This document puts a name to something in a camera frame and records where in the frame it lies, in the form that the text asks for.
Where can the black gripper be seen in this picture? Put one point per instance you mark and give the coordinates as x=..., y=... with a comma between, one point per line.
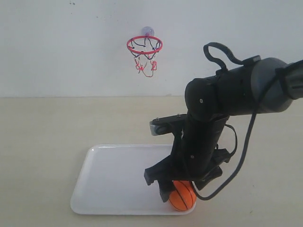
x=194, y=156

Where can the small orange basketball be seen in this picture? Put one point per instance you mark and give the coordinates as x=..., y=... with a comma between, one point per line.
x=183, y=197

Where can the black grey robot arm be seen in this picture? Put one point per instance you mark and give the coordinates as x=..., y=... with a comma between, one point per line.
x=256, y=87

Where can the red mini basketball hoop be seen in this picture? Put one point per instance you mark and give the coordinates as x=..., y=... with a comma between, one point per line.
x=144, y=49

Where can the white rectangular plastic tray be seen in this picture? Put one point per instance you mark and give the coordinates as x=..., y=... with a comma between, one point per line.
x=111, y=182

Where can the clear suction cup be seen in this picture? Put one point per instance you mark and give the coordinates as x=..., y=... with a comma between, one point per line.
x=147, y=31

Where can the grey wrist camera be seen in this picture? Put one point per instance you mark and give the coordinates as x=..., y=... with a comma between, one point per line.
x=169, y=124

